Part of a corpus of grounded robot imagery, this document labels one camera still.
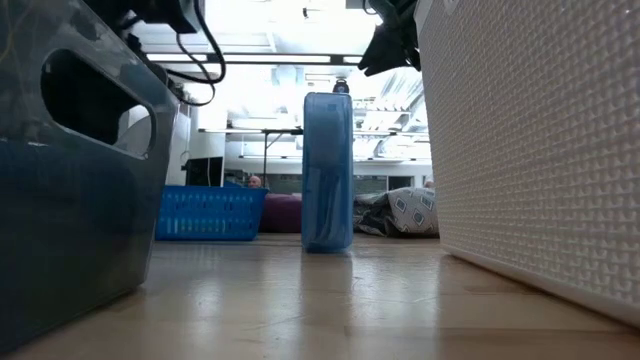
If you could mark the small blue perforated basket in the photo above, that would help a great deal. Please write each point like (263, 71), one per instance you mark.
(210, 215)

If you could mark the large white textured basket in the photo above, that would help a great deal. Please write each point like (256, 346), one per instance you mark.
(525, 150)

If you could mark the white blue diamond-patterned cloth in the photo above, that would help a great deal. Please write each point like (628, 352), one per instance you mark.
(405, 212)

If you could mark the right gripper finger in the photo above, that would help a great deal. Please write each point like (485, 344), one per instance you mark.
(387, 50)

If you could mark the small dark ceiling device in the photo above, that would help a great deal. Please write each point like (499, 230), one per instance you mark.
(341, 87)

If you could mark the purple cloth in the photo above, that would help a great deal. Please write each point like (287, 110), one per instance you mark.
(282, 215)

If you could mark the person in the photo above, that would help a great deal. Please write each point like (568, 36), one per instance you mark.
(254, 182)

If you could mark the grey translucent plastic bin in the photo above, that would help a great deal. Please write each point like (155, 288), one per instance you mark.
(75, 225)

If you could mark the black screen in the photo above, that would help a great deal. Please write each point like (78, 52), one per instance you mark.
(205, 172)

